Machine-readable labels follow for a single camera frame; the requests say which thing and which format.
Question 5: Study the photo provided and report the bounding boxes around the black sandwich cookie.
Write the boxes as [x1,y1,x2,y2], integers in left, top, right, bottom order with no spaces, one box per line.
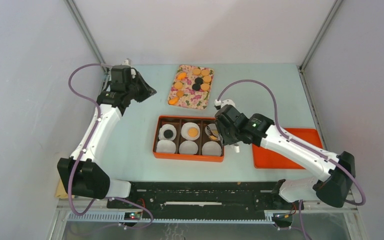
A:
[192,83,201,91]
[194,77,204,85]
[163,129,174,139]

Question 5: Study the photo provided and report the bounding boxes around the floral pink serving tray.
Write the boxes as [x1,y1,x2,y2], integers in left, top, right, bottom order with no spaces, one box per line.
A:
[167,64,215,110]

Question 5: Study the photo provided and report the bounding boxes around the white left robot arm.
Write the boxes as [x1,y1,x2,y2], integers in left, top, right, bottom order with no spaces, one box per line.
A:
[57,63,156,208]

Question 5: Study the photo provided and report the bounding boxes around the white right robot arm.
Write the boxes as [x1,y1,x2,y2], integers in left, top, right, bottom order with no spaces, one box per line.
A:
[215,104,356,209]

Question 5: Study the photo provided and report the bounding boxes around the orange compartment cookie box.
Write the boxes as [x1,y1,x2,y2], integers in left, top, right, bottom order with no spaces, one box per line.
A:
[152,115,224,163]

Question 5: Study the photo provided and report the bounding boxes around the orange box lid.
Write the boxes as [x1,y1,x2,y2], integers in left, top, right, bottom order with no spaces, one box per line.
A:
[251,128,323,170]

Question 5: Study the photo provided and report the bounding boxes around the orange fish-shaped cookie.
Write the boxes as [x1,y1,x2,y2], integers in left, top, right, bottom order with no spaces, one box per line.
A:
[168,97,179,105]
[176,72,188,81]

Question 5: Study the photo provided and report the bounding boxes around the swirl butter cookie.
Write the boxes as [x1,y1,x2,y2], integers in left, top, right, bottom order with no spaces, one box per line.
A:
[176,90,184,98]

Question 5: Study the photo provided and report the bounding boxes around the yellow cloth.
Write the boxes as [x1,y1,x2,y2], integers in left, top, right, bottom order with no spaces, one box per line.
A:
[54,179,70,199]

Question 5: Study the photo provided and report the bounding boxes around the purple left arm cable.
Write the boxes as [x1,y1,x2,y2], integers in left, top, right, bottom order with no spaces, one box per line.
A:
[67,62,154,230]

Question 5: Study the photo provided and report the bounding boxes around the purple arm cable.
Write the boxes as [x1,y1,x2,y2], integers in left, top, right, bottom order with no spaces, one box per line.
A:
[67,62,154,230]
[216,79,367,240]

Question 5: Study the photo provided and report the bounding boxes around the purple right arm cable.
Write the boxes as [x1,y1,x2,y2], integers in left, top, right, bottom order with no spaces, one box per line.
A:
[216,79,367,240]

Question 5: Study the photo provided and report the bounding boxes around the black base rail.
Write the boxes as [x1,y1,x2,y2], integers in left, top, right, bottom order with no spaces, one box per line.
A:
[106,181,305,220]

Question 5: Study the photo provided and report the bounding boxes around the aluminium frame rail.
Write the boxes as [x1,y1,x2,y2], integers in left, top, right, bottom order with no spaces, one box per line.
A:
[67,190,357,224]

